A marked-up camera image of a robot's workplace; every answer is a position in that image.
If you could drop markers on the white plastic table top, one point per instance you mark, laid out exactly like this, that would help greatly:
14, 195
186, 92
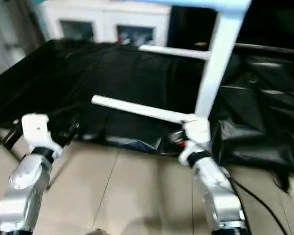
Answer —
218, 63

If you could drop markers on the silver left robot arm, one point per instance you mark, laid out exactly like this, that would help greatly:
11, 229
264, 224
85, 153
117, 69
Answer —
22, 191

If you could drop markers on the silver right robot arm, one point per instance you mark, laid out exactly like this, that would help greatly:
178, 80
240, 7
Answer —
218, 191

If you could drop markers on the black work mat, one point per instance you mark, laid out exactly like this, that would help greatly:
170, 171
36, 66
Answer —
137, 78

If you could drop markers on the small yellow tag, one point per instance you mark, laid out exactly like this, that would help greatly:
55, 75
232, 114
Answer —
201, 44

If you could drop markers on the white sideboard with glass doors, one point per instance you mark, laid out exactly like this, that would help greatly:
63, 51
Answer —
103, 22

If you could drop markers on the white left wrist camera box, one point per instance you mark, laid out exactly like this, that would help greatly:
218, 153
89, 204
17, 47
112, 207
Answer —
36, 129

